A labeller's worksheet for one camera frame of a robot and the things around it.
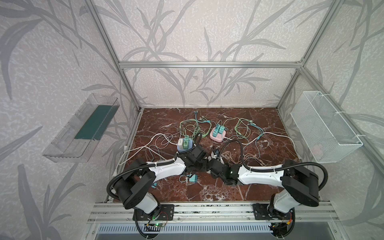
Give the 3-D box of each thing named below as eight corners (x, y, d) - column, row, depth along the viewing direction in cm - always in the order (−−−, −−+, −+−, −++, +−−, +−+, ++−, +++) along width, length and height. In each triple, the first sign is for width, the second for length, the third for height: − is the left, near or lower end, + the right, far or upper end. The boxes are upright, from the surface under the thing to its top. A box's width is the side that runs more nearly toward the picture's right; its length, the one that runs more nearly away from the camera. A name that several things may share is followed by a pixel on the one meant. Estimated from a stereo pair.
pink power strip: (207, 139, 104) (208, 136, 101) (212, 129, 109) (212, 126, 107) (222, 144, 101) (222, 141, 99) (226, 133, 107) (226, 131, 104)
